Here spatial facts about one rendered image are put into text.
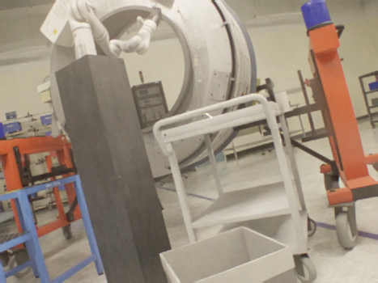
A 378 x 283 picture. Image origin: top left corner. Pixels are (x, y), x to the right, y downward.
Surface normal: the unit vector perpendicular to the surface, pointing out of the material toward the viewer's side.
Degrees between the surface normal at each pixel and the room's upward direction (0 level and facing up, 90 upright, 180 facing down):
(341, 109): 90
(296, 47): 90
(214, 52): 90
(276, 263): 90
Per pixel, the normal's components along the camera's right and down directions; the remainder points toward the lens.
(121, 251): -0.52, 0.11
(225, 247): 0.23, -0.07
